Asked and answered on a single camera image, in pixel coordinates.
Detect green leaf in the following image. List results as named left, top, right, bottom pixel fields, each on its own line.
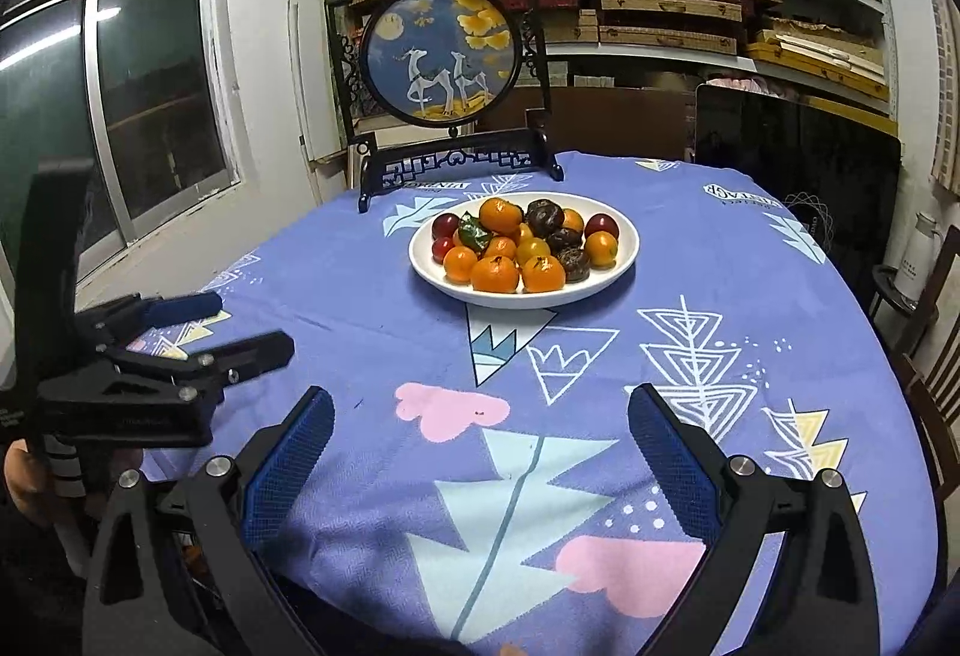
left=457, top=213, right=493, bottom=253

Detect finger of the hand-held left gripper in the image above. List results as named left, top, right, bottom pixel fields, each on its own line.
left=75, top=293, right=224, bottom=351
left=97, top=330, right=295, bottom=402

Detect leaning wooden frame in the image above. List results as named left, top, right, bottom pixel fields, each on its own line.
left=288, top=0, right=353, bottom=209

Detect small round kumquat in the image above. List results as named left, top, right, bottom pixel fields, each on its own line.
left=583, top=231, right=620, bottom=269

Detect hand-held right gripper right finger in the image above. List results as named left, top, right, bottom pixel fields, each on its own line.
left=626, top=384, right=880, bottom=656

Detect person's left hand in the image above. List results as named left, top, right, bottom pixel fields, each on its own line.
left=2, top=442, right=58, bottom=529

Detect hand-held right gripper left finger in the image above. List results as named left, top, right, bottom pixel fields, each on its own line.
left=82, top=386, right=336, bottom=656

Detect medium mandarin orange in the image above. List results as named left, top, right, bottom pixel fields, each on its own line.
left=470, top=255, right=521, bottom=295

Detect white oval plate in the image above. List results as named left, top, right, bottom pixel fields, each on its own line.
left=409, top=192, right=641, bottom=311

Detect stack of dark patterned boxes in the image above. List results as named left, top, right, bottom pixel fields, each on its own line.
left=330, top=0, right=377, bottom=127

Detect white thermos jug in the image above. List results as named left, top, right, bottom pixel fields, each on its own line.
left=891, top=211, right=945, bottom=302

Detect wooden chair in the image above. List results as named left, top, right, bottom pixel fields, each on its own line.
left=870, top=242, right=960, bottom=522

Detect sliding glass window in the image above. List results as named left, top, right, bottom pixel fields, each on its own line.
left=0, top=0, right=245, bottom=299

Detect round deer painting stand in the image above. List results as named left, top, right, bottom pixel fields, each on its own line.
left=341, top=0, right=566, bottom=215

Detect large orange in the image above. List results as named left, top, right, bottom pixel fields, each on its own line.
left=478, top=196, right=524, bottom=236

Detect brown cardboard panel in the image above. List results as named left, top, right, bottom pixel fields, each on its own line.
left=525, top=86, right=698, bottom=163

